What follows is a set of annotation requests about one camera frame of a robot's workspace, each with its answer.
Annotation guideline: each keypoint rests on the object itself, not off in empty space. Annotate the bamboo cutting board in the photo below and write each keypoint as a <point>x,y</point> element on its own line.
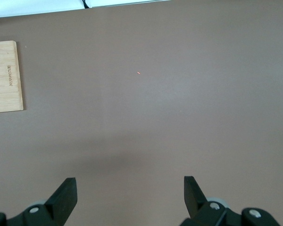
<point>7,99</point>

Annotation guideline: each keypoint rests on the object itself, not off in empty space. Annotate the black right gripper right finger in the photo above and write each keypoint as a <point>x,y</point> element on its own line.
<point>195,204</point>

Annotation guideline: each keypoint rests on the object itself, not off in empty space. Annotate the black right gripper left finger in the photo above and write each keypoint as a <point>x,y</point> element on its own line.
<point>59,204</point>

